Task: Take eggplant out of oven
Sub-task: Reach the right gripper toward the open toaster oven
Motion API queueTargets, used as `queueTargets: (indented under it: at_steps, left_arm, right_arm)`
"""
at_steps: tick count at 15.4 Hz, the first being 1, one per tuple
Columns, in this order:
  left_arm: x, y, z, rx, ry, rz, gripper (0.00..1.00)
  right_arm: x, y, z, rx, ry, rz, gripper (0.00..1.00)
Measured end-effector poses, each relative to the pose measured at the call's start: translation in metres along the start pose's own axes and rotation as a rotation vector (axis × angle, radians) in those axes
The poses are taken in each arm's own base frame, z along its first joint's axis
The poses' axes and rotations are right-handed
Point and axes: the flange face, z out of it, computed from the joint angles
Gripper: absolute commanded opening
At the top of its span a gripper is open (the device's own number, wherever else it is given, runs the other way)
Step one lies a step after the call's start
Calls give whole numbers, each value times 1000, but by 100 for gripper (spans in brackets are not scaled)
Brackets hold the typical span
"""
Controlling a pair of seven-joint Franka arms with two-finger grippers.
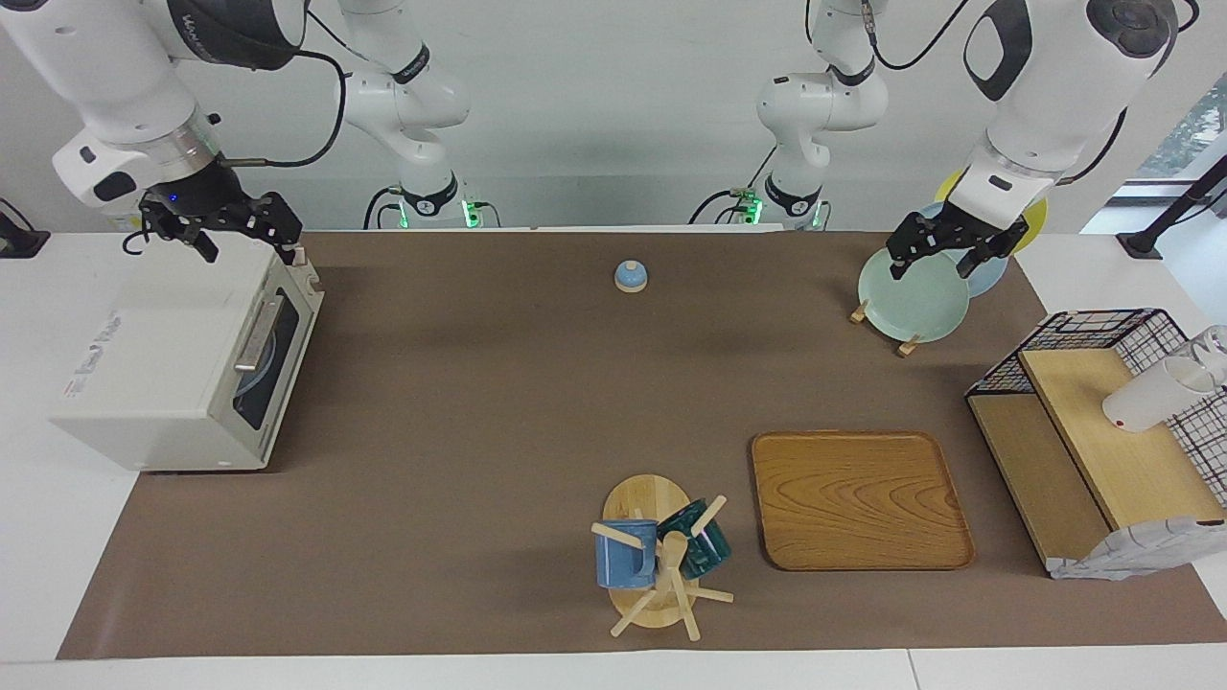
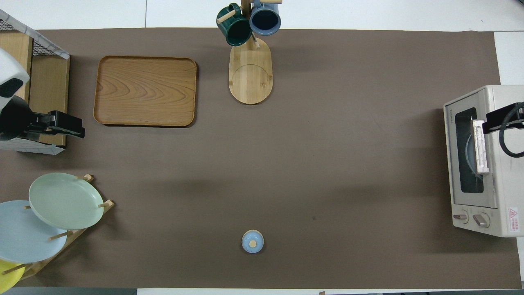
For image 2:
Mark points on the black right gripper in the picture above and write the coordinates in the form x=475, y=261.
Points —
x=511, y=115

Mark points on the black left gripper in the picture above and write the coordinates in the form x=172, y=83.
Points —
x=18, y=121

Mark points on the light blue plate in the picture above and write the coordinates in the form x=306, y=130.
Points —
x=24, y=237
x=470, y=155

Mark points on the beige toaster oven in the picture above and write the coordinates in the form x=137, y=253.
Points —
x=507, y=188

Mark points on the silver oven knob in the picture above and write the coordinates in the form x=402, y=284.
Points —
x=481, y=220
x=461, y=216

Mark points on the pale green plate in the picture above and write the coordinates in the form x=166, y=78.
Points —
x=65, y=200

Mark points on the rectangular wooden tray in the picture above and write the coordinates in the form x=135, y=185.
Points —
x=145, y=91

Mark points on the wooden plate rack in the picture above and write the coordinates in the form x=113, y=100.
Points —
x=75, y=237

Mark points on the yellow plate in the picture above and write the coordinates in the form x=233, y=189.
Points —
x=8, y=278

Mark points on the brown table mat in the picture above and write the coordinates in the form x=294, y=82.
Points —
x=327, y=164

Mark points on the wooden mug tree stand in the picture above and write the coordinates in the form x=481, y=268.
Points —
x=250, y=78

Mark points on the dark green mug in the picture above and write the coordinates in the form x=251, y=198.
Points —
x=235, y=29

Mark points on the small blue lidded jar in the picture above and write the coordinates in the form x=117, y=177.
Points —
x=252, y=241

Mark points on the grey-blue mug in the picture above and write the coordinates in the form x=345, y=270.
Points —
x=265, y=19

